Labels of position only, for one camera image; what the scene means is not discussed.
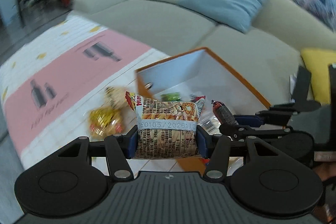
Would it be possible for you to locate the beige sofa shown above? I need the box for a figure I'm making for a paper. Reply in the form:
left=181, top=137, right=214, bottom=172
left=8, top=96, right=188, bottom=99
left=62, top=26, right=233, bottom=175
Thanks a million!
left=72, top=0, right=336, bottom=119

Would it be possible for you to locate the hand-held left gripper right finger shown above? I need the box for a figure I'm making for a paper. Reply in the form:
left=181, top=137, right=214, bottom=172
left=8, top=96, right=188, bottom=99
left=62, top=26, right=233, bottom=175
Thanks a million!
left=196, top=126, right=279, bottom=182

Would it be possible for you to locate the yellow cushion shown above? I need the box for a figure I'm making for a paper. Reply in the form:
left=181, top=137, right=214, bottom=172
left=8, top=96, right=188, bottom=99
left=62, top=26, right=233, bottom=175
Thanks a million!
left=301, top=48, right=336, bottom=105

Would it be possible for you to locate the small red snack packet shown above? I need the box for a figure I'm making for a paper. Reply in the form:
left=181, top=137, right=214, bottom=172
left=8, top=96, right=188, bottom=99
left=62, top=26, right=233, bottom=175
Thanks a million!
left=125, top=91, right=206, bottom=160

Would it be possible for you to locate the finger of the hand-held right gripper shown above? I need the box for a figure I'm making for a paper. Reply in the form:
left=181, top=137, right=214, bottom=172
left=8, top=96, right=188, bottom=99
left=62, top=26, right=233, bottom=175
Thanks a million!
left=233, top=103, right=294, bottom=127
left=219, top=124, right=292, bottom=141

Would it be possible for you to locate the dark sausage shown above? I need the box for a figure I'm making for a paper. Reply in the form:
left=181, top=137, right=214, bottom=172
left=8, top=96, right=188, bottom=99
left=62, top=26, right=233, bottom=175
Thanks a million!
left=211, top=100, right=239, bottom=125

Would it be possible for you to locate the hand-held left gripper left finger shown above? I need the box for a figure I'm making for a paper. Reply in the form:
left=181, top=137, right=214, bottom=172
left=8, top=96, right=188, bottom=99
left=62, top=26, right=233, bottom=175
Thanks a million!
left=56, top=131, right=139, bottom=182

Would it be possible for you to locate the yellow snack packet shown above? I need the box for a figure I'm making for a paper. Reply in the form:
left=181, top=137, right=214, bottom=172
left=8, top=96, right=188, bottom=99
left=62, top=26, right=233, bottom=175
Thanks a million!
left=89, top=106, right=123, bottom=138

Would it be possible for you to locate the orange cardboard box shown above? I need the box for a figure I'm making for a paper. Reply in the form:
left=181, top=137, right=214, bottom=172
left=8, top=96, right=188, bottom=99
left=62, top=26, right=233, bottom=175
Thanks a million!
left=135, top=47, right=272, bottom=176

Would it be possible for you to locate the beige cracker packet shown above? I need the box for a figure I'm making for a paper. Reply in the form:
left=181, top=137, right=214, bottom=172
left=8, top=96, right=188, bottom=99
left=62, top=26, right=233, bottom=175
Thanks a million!
left=104, top=86, right=127, bottom=109

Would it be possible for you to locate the green snack packet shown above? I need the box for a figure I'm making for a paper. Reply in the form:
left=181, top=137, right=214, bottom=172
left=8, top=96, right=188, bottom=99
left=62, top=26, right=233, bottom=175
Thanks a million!
left=161, top=92, right=181, bottom=102

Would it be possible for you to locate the pink checked printed tablecloth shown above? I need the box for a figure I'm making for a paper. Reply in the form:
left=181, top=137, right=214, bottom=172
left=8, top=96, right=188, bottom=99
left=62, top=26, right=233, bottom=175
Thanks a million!
left=0, top=15, right=244, bottom=170

